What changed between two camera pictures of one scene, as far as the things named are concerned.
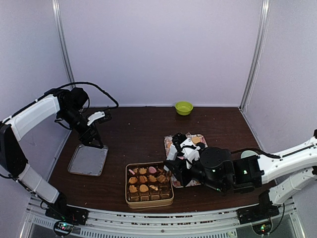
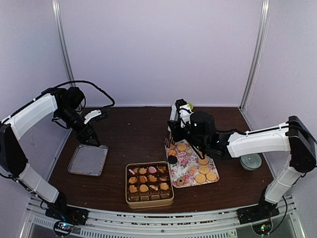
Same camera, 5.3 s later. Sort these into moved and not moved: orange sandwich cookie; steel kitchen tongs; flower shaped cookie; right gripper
Moved: right gripper; steel kitchen tongs
Not moved: flower shaped cookie; orange sandwich cookie
